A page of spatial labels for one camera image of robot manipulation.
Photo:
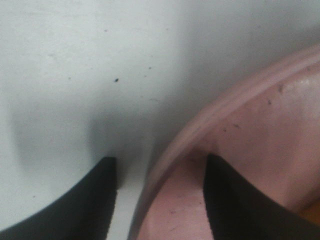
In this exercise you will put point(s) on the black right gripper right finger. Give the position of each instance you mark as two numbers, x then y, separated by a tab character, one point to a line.
237	210

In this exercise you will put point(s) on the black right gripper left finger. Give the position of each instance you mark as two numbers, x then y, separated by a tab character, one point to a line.
83	213

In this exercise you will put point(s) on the pink round plate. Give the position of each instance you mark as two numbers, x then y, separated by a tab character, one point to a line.
266	127

